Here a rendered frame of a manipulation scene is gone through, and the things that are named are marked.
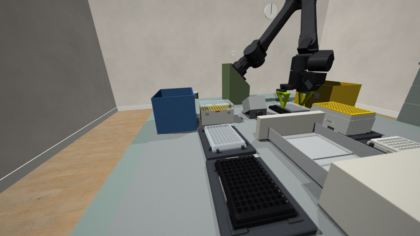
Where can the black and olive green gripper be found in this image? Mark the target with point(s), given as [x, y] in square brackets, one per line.
[300, 89]

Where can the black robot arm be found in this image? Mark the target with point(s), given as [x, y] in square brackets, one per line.
[309, 56]

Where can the white multi-well plate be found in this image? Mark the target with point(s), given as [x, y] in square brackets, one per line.
[223, 137]

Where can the blue open-top bin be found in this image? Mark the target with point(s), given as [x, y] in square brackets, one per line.
[174, 110]

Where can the pale grey bench mat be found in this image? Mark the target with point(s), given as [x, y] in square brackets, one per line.
[170, 195]

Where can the yellow open-top bin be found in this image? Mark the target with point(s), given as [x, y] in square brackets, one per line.
[332, 91]

